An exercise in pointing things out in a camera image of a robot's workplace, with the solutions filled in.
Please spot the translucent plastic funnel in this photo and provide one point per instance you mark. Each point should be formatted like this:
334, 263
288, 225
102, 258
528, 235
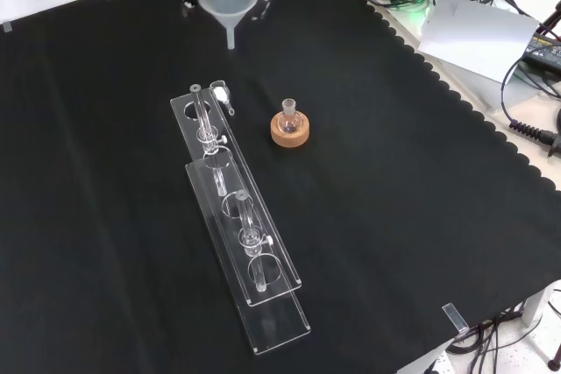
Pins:
230, 4

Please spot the small glass weighing funnel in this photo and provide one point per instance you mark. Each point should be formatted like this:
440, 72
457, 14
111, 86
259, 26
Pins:
220, 93

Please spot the glass round-bottom flask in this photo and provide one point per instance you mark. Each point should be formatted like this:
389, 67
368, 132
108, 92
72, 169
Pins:
289, 122

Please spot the clear acrylic funnel stand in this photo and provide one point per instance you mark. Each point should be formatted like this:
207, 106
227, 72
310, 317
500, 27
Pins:
245, 256

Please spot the black cloth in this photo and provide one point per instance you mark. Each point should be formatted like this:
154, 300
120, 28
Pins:
372, 199

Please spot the pale board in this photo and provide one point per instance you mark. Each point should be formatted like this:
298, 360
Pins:
477, 37

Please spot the black power adapter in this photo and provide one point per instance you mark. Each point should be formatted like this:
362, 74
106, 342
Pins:
543, 52

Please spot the black tripod leg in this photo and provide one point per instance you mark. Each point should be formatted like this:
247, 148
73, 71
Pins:
551, 19

